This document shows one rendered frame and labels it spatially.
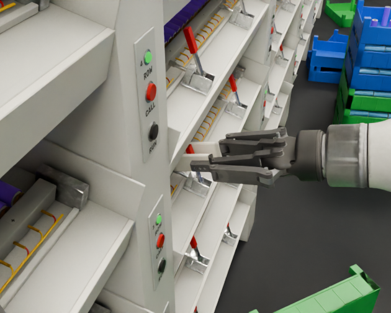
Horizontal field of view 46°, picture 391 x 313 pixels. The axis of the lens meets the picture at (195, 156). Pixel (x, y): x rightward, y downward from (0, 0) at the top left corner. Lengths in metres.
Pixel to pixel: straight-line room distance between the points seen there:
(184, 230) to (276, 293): 0.66
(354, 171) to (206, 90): 0.23
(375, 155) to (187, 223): 0.29
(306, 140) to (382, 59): 0.99
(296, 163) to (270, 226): 0.86
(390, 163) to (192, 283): 0.44
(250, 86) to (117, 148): 0.72
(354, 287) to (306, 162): 0.53
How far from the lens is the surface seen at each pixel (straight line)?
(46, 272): 0.42
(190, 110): 0.62
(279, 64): 1.69
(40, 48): 0.32
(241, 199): 1.34
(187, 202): 0.76
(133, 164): 0.43
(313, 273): 1.41
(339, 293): 1.12
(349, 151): 0.65
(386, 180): 0.65
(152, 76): 0.43
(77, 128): 0.43
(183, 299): 0.87
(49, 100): 0.30
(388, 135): 0.65
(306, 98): 2.24
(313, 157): 0.66
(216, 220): 1.01
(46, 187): 0.45
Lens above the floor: 1.05
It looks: 36 degrees down
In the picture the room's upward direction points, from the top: straight up
